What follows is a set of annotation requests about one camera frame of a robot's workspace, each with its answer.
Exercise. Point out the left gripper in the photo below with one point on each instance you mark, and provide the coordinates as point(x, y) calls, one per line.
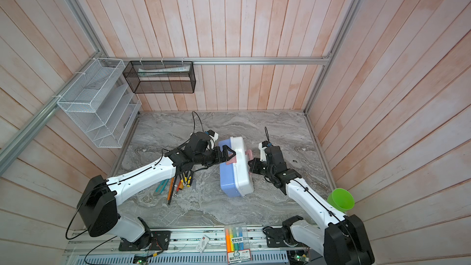
point(225, 154)

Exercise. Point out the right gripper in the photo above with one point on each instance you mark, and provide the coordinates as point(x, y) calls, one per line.
point(254, 166)

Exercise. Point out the white blue tool box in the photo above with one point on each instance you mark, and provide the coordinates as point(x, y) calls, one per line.
point(235, 178)

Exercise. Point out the small yellow black screwdriver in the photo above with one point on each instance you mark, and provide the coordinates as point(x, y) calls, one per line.
point(189, 178)

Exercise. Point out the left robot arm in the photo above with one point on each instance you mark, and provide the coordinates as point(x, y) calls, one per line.
point(98, 206)

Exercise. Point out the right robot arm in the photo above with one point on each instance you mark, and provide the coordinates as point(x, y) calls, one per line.
point(341, 239)

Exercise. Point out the highlighter marker pack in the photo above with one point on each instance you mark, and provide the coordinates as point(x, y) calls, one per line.
point(237, 243)

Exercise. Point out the teal utility knife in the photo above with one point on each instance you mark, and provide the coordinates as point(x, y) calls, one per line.
point(161, 186)

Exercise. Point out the white paper tag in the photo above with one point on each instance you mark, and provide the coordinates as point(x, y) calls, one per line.
point(202, 244)

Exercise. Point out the green plastic cup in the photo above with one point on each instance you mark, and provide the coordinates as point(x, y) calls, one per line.
point(341, 199)

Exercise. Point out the black mesh basket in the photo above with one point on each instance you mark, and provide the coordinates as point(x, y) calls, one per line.
point(160, 76)

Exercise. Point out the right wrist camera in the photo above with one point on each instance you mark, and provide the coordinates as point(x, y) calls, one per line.
point(262, 147)

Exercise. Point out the orange handled tool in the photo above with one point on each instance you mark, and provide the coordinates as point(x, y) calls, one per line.
point(171, 190)

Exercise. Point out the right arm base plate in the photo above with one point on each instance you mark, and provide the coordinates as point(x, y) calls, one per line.
point(279, 237)

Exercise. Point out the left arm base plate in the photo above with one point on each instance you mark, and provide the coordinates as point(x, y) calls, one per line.
point(154, 240)

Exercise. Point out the white wire mesh shelf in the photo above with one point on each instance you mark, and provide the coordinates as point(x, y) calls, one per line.
point(99, 106)

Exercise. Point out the aluminium frame rail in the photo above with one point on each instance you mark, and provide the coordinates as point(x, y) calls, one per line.
point(293, 60)

